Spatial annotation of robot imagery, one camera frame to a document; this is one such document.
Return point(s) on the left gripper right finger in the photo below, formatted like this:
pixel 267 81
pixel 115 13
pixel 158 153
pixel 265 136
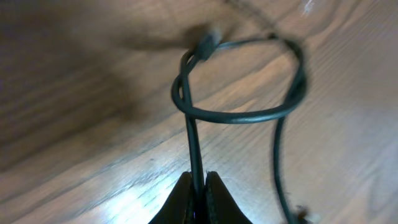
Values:
pixel 221 207

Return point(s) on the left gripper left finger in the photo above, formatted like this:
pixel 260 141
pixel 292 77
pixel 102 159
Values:
pixel 178 207

